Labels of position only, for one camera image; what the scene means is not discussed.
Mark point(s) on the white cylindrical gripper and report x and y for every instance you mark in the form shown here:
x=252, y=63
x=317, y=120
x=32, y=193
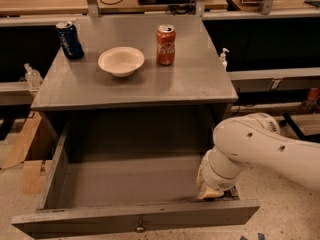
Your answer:
x=215, y=178

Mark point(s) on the grey top drawer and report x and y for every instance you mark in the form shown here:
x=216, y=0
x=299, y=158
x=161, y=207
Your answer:
x=112, y=179

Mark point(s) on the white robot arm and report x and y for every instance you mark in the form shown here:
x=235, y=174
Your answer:
x=255, y=139

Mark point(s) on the grey drawer cabinet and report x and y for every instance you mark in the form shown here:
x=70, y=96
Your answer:
x=195, y=89

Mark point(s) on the white pump dispenser bottle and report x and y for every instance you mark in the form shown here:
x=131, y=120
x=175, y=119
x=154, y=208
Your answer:
x=223, y=57

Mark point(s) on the orange object under bench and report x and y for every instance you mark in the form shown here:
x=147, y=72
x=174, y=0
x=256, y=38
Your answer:
x=308, y=103

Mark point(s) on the white bowl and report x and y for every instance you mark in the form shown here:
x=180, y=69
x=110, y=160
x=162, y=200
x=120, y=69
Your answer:
x=121, y=61

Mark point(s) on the red cola can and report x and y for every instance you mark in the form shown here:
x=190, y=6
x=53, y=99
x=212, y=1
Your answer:
x=165, y=36

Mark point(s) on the brown cardboard box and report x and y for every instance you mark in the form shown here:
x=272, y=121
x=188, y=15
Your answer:
x=32, y=149

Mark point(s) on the clear plastic bottle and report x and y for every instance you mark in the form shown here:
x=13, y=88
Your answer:
x=33, y=77

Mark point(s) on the blue soda can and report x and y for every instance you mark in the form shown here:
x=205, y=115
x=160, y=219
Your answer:
x=69, y=41

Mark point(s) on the wooden background desk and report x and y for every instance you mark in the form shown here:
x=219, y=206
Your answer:
x=92, y=8

